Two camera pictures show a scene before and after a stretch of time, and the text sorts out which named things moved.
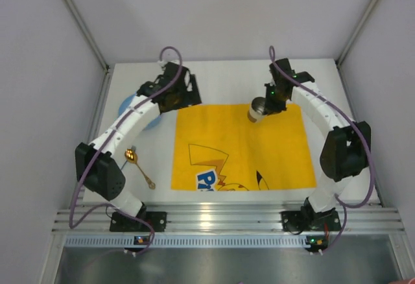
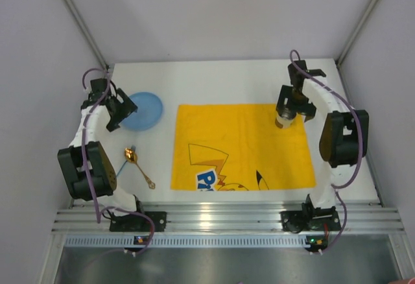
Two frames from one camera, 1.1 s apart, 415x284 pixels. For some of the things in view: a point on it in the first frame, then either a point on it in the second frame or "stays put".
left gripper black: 193,89 → 120,111
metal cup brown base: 257,109 → 283,123
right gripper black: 273,106 → 295,101
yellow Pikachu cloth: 217,147 stays put
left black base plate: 120,222 stays put
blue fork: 133,148 stays put
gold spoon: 132,157 stays put
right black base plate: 299,221 stays put
